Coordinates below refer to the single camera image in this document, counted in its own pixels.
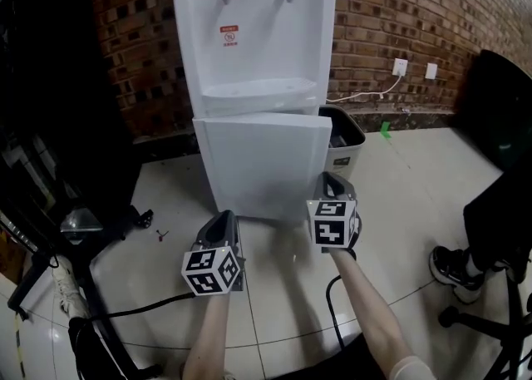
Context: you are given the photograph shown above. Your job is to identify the red and white warning sticker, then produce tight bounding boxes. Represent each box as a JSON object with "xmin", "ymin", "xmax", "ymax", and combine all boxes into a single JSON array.
[{"xmin": 219, "ymin": 25, "xmax": 240, "ymax": 47}]

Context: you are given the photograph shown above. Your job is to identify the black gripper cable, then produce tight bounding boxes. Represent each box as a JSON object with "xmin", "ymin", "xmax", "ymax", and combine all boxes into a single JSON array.
[
  {"xmin": 89, "ymin": 292, "xmax": 196, "ymax": 322},
  {"xmin": 325, "ymin": 274, "xmax": 347, "ymax": 351}
]

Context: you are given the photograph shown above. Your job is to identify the person's right forearm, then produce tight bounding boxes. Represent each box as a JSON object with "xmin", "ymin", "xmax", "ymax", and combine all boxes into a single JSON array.
[{"xmin": 330, "ymin": 247, "xmax": 421, "ymax": 371}]

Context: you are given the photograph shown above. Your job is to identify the grey trash bin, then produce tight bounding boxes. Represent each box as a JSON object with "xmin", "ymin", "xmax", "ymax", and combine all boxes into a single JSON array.
[{"xmin": 318, "ymin": 104, "xmax": 367, "ymax": 183}]

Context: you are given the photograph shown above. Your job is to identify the white cabinet door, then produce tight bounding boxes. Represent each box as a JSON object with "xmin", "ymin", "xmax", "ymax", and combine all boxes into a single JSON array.
[{"xmin": 191, "ymin": 111, "xmax": 333, "ymax": 224}]

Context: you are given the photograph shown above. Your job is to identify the black chair back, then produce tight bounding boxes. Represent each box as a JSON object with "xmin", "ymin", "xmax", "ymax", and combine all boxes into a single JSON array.
[{"xmin": 451, "ymin": 48, "xmax": 532, "ymax": 172}]

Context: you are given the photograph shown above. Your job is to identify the person's white sleeve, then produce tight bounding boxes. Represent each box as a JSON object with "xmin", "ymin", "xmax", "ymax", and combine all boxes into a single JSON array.
[{"xmin": 389, "ymin": 354, "xmax": 438, "ymax": 380}]

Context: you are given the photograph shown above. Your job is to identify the black office chair base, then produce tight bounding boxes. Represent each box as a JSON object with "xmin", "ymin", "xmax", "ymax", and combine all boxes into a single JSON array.
[{"xmin": 438, "ymin": 269, "xmax": 532, "ymax": 380}]

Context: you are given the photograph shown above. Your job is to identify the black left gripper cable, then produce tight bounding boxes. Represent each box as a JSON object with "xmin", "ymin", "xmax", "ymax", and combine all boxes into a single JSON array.
[{"xmin": 89, "ymin": 292, "xmax": 196, "ymax": 322}]

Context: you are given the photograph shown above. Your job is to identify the person's black clothing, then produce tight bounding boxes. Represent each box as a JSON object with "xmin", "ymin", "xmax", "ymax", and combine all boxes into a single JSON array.
[{"xmin": 232, "ymin": 331, "xmax": 398, "ymax": 380}]

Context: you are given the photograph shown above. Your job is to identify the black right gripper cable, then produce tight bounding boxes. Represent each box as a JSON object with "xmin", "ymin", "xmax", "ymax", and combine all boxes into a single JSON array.
[{"xmin": 325, "ymin": 274, "xmax": 347, "ymax": 351}]

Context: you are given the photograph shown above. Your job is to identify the black caster wheel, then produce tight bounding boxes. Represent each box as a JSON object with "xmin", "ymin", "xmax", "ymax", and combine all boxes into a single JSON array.
[{"xmin": 131, "ymin": 210, "xmax": 155, "ymax": 229}]

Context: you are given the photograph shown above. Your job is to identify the white power cable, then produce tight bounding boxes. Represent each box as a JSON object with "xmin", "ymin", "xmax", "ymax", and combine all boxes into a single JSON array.
[{"xmin": 326, "ymin": 73, "xmax": 404, "ymax": 104}]

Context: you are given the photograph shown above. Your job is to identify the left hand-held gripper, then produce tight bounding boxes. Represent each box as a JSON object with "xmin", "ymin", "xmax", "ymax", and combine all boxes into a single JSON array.
[{"xmin": 180, "ymin": 210, "xmax": 247, "ymax": 298}]

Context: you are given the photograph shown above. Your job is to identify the yellow and black striped tape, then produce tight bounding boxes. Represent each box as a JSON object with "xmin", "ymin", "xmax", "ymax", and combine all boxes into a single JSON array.
[{"xmin": 13, "ymin": 310, "xmax": 25, "ymax": 373}]

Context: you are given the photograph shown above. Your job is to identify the black equipment rack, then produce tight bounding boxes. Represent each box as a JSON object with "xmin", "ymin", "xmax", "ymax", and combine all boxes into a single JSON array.
[{"xmin": 0, "ymin": 0, "xmax": 145, "ymax": 254}]

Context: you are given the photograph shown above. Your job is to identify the white water dispenser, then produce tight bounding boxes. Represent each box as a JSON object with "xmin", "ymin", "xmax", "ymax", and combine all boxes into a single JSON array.
[{"xmin": 169, "ymin": 0, "xmax": 337, "ymax": 221}]

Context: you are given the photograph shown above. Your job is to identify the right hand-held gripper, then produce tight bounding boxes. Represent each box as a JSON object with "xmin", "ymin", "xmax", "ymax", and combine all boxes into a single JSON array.
[{"xmin": 306, "ymin": 170, "xmax": 362, "ymax": 254}]

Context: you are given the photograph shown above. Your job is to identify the white drip tray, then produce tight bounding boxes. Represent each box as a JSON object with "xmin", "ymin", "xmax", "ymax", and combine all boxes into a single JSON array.
[{"xmin": 201, "ymin": 76, "xmax": 319, "ymax": 111}]

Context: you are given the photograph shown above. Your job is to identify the person's left forearm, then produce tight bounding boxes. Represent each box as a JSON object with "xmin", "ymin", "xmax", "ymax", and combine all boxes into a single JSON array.
[{"xmin": 181, "ymin": 293, "xmax": 234, "ymax": 380}]

